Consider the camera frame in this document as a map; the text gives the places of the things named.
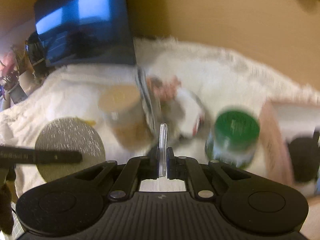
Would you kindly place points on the green lid glass jar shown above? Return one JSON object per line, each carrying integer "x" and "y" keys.
{"x": 235, "y": 135}

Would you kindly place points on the white soft packet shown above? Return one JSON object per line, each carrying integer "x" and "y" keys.
{"x": 191, "y": 115}

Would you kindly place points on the silver glitter round pad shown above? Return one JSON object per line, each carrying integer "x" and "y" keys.
{"x": 67, "y": 135}

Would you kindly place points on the beige lid glass jar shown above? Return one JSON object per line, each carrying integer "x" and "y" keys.
{"x": 122, "y": 112}

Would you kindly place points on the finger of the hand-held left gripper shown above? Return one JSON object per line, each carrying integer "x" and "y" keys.
{"x": 57, "y": 157}

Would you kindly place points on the pink potted plant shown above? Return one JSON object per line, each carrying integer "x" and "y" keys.
{"x": 10, "y": 72}

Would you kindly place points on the pink cardboard box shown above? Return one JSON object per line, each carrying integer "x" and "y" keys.
{"x": 273, "y": 140}

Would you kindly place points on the white fluffy blanket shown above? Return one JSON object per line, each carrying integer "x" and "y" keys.
{"x": 225, "y": 67}

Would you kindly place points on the white textured bedspread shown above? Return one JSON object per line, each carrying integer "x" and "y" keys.
{"x": 70, "y": 92}

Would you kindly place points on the black round object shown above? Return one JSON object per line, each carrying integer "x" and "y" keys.
{"x": 303, "y": 157}

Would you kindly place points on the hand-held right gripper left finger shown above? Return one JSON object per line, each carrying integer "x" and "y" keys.
{"x": 155, "y": 162}

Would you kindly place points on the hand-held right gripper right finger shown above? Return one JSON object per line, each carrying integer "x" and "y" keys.
{"x": 170, "y": 162}

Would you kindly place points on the pink patterned cloth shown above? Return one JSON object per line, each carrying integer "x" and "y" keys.
{"x": 167, "y": 90}

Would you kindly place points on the clear plastic disc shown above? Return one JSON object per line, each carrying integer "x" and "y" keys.
{"x": 163, "y": 150}

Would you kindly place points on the dark object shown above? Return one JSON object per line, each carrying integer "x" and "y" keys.
{"x": 35, "y": 47}

